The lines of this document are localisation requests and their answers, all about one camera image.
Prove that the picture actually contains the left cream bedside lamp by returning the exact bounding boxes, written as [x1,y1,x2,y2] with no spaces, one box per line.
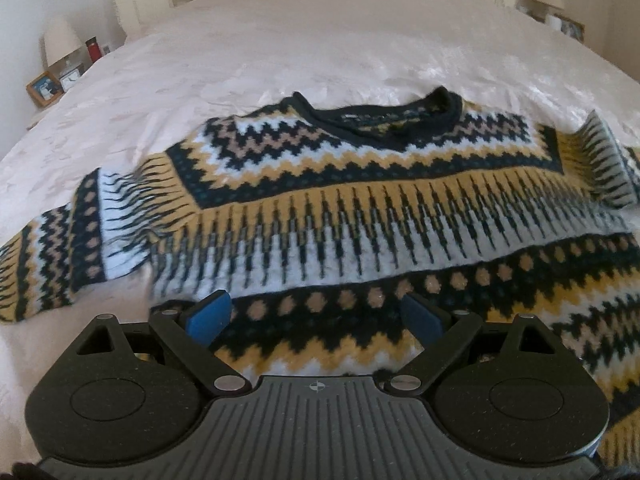
[43,15,82,68]

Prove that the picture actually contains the small white clock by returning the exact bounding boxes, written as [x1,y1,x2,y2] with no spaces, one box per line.
[58,65,82,92]

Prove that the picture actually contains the white mug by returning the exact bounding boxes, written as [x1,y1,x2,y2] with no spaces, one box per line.
[544,14,562,32]

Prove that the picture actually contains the wooden photo frame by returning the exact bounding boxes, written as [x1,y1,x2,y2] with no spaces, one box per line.
[26,70,64,108]

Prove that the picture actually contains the patterned knit sweater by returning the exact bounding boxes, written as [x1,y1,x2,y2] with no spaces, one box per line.
[1,88,639,465]

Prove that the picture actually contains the red bottle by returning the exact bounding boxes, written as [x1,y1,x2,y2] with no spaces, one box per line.
[86,37,103,63]

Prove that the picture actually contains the pale pink bedspread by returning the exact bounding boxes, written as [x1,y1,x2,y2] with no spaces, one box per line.
[1,0,639,467]

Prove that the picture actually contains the right nightstand photo frame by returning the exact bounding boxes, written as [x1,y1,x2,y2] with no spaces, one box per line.
[561,16,585,44]

